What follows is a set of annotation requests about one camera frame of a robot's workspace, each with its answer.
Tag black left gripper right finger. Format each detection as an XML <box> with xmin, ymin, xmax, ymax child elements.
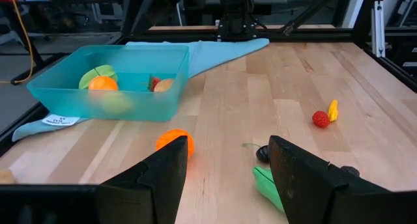
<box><xmin>268</xmin><ymin>135</ymin><xmax>390</xmax><ymax>224</ymax></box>

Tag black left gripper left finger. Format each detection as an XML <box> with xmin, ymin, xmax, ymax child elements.
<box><xmin>96</xmin><ymin>135</ymin><xmax>189</xmax><ymax>224</ymax></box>

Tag green toy cucumber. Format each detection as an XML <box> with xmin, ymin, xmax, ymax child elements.
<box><xmin>252</xmin><ymin>166</ymin><xmax>285</xmax><ymax>212</ymax></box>

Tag orange ridged toy tangerine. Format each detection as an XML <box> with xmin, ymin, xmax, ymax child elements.
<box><xmin>155</xmin><ymin>128</ymin><xmax>195</xmax><ymax>158</ymax></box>

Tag small yellow-orange pepper toy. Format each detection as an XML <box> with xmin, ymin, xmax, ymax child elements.
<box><xmin>327</xmin><ymin>99</ymin><xmax>339</xmax><ymax>122</ymax></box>

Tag yellow toy lemon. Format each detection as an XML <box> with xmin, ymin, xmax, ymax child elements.
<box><xmin>99</xmin><ymin>90</ymin><xmax>133</xmax><ymax>115</ymax></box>

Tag tan toy potato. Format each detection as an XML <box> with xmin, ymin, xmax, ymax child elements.
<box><xmin>152</xmin><ymin>78</ymin><xmax>175</xmax><ymax>93</ymax></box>

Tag red toy strawberry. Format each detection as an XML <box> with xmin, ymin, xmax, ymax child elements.
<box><xmin>148</xmin><ymin>74</ymin><xmax>162</xmax><ymax>92</ymax></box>

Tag smooth orange toy orange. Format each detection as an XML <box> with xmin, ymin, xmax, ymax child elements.
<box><xmin>88</xmin><ymin>76</ymin><xmax>119</xmax><ymax>91</ymax></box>

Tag dark round plum toy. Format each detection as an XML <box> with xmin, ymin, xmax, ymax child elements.
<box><xmin>242</xmin><ymin>143</ymin><xmax>270</xmax><ymax>164</ymax></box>

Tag red toy raspberry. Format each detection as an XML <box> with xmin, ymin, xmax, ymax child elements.
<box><xmin>311</xmin><ymin>111</ymin><xmax>330</xmax><ymax>128</ymax></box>

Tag teal translucent plastic container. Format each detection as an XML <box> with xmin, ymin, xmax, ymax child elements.
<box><xmin>26</xmin><ymin>44</ymin><xmax>190</xmax><ymax>122</ymax></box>

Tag white cloth label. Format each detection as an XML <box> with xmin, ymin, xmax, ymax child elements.
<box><xmin>41</xmin><ymin>114</ymin><xmax>81</xmax><ymax>126</ymax></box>

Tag light blue cloth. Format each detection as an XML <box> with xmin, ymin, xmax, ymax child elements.
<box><xmin>12</xmin><ymin>38</ymin><xmax>270</xmax><ymax>143</ymax></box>

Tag black drawer cabinet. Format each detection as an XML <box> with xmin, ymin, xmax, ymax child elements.
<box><xmin>386</xmin><ymin>38</ymin><xmax>417</xmax><ymax>85</ymax></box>

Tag white aluminium extrusion post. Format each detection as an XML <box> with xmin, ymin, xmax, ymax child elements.
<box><xmin>371</xmin><ymin>1</ymin><xmax>386</xmax><ymax>58</ymax></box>

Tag yellow hanging cable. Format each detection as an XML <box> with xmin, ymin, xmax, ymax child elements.
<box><xmin>0</xmin><ymin>0</ymin><xmax>35</xmax><ymax>85</ymax></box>

